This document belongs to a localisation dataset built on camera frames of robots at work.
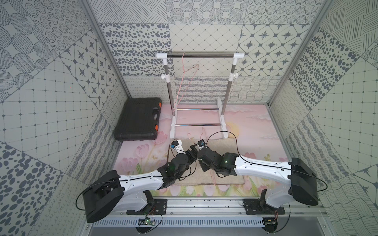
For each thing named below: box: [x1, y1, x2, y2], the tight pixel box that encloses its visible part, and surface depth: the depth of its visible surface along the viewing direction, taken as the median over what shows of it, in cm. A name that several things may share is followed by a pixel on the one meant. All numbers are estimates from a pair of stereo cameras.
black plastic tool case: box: [114, 97, 162, 142], surface depth 103 cm
